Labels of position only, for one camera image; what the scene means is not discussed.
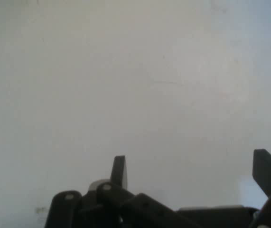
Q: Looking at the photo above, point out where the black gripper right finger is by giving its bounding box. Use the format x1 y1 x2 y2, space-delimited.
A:
249 149 271 228

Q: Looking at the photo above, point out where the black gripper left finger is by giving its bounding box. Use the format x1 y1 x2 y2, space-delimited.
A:
44 155 199 228

